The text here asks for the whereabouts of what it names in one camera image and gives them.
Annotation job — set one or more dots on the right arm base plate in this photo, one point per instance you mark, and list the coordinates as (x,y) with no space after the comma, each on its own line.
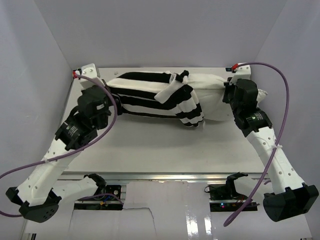
(221,201)

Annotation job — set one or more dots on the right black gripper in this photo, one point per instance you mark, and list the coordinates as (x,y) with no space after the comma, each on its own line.
(228,88)

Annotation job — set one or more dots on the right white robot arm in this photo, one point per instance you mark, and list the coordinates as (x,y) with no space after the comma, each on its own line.
(291,196)

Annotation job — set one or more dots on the black white striped pillowcase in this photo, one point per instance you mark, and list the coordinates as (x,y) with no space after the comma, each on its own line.
(158,95)

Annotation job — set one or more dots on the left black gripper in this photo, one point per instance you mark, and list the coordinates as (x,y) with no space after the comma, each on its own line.
(110,99)

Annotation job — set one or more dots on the white pillow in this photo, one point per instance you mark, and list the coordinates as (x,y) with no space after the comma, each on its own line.
(210,90)

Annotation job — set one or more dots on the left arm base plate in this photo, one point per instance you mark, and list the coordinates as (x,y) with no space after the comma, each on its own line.
(110,199)

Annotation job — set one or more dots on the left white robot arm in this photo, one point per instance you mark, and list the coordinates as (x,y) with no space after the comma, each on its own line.
(37,197)

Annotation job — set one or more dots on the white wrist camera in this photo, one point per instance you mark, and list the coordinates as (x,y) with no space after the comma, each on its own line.
(89,71)
(239,72)

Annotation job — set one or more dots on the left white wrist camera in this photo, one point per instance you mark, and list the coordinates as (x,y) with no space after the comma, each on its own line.
(89,71)

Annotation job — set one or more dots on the aluminium table frame rail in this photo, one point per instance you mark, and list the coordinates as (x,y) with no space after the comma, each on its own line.
(67,100)

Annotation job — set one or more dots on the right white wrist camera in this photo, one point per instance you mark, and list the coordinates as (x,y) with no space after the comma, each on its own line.
(239,72)

